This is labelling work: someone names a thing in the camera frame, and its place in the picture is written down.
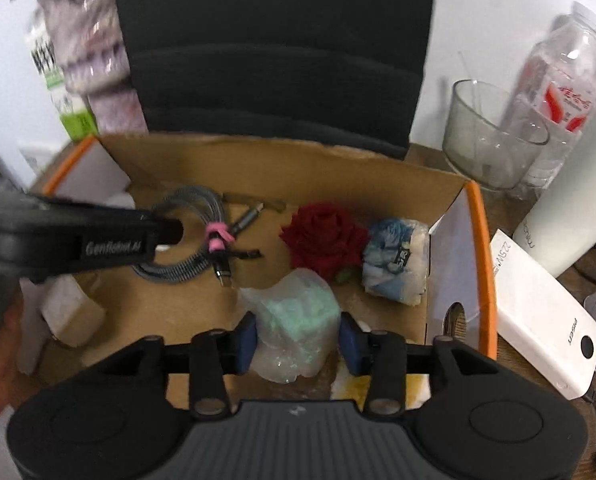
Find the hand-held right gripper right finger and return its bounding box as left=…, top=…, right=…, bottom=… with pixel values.
left=339, top=311, right=501, bottom=420

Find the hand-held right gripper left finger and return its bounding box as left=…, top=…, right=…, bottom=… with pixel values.
left=90, top=311, right=259, bottom=420

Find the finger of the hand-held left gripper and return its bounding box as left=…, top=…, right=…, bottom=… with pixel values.
left=140, top=212, right=185, bottom=261

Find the grey braided cable pink tie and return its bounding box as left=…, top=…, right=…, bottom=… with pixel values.
left=132, top=186, right=266, bottom=288

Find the clear plastic bag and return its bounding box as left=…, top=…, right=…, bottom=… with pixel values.
left=237, top=267, right=343, bottom=385

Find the red cardboard box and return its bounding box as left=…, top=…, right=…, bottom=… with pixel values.
left=20, top=132, right=499, bottom=411

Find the beige cube charger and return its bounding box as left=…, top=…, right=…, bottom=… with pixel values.
left=40, top=275, right=106, bottom=348

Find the crumpled printed plastic packet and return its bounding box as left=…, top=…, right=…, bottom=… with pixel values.
left=362, top=217, right=431, bottom=306

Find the dark red rose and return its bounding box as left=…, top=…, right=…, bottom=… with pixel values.
left=279, top=202, right=370, bottom=283

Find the green white milk carton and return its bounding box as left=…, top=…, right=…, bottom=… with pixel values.
left=25, top=15, right=99, bottom=141

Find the white power bank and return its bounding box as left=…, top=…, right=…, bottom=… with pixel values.
left=489, top=229, right=596, bottom=401

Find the mottled purple ceramic vase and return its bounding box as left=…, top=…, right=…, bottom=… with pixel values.
left=37, top=0, right=149, bottom=136

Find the black paper bag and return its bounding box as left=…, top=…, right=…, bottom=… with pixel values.
left=109, top=0, right=439, bottom=161

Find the clear glass cup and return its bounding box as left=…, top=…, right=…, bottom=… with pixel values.
left=442, top=79, right=550, bottom=192

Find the white thermos flask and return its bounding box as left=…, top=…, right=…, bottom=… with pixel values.
left=513, top=72, right=596, bottom=278

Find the clear water bottle red label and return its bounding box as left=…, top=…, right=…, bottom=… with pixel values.
left=500, top=1, right=596, bottom=188

